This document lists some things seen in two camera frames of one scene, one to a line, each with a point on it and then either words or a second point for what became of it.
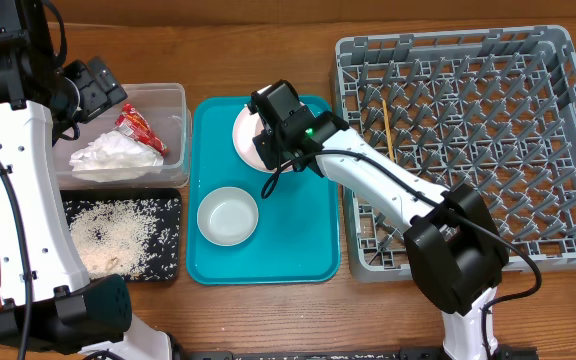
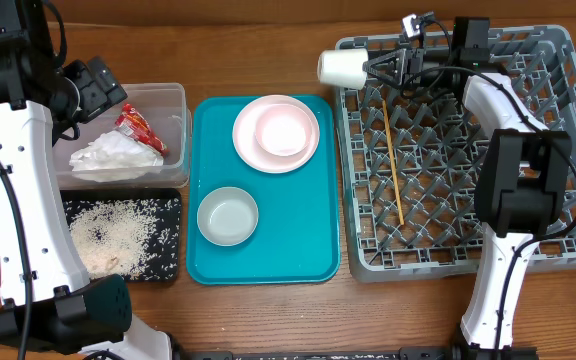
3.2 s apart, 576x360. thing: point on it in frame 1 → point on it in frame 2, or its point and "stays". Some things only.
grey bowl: [227, 216] stays
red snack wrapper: [134, 123] stays
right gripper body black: [277, 144] → [433, 72]
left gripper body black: [96, 92] stays
